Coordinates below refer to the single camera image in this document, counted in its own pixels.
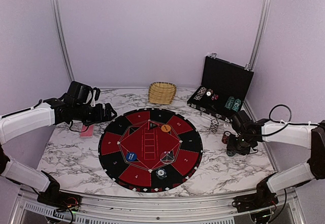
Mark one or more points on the blue white chips in case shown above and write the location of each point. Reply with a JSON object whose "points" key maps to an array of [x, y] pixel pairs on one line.
{"points": [[200, 93]]}

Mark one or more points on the black poker chip case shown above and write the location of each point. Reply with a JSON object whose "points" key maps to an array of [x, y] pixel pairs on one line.
{"points": [[225, 79]]}

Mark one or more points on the red black chip stack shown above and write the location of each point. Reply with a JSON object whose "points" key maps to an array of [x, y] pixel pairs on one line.
{"points": [[225, 137]]}

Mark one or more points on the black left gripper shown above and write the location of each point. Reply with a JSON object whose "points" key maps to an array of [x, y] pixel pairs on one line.
{"points": [[99, 117]]}

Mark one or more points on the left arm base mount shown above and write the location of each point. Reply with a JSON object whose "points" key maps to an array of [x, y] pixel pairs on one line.
{"points": [[63, 202]]}

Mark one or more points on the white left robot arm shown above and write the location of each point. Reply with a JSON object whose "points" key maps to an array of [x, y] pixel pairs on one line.
{"points": [[79, 103]]}

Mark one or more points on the green blue chip stack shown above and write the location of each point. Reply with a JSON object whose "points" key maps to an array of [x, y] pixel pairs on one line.
{"points": [[161, 173]]}

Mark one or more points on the left aluminium frame post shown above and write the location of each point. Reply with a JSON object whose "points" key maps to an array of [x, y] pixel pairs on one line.
{"points": [[61, 39]]}

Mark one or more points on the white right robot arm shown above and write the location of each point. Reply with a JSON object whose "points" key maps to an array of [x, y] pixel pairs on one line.
{"points": [[309, 136]]}

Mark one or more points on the green chips in case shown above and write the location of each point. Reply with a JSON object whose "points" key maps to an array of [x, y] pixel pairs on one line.
{"points": [[233, 104]]}

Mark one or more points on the orange big blind button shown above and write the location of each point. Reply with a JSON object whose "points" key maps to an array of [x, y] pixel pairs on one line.
{"points": [[166, 128]]}

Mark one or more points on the blue small blind button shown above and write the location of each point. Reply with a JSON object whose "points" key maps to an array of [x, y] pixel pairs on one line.
{"points": [[131, 157]]}

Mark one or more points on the clear round dealer button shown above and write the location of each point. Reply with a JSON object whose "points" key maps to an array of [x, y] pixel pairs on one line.
{"points": [[167, 157]]}

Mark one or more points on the aluminium frame post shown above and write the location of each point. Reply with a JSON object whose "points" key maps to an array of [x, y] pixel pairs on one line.
{"points": [[61, 39], [266, 4]]}

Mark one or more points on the black triangular all-in marker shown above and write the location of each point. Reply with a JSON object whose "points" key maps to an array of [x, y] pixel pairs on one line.
{"points": [[151, 125]]}

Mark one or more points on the red dice in case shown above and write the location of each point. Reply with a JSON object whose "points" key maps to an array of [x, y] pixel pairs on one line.
{"points": [[214, 97]]}

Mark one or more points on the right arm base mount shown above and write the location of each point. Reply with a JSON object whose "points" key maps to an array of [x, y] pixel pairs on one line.
{"points": [[259, 208]]}

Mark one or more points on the woven bamboo tray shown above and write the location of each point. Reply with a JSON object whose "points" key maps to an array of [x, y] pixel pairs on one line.
{"points": [[162, 93]]}

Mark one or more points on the aluminium front rail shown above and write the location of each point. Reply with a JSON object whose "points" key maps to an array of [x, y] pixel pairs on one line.
{"points": [[191, 209]]}

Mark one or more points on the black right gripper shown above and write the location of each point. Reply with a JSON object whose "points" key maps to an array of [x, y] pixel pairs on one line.
{"points": [[230, 147]]}

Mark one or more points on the red playing card deck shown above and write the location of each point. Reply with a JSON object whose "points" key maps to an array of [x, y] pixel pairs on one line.
{"points": [[86, 131]]}

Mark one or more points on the right aluminium frame post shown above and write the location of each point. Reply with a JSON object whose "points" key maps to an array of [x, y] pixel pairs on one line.
{"points": [[266, 4]]}

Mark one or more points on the round red black poker mat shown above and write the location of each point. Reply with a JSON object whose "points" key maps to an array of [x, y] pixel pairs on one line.
{"points": [[129, 133]]}

